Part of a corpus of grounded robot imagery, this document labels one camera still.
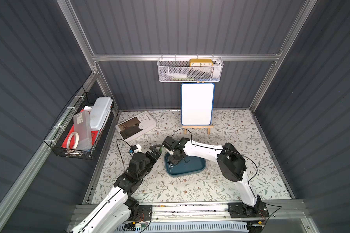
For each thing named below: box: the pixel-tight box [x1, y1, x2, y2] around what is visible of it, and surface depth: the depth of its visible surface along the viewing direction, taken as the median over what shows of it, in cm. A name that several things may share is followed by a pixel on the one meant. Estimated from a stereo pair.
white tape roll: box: [66, 131, 80, 150], surface depth 66 cm
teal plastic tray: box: [164, 151, 207, 178], surface depth 89 cm
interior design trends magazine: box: [114, 110, 158, 142], surface depth 108 cm
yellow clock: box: [189, 58, 214, 67], surface depth 89 cm
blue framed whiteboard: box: [180, 82, 215, 126], surface depth 95 cm
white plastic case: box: [89, 96, 114, 132], surface depth 75 cm
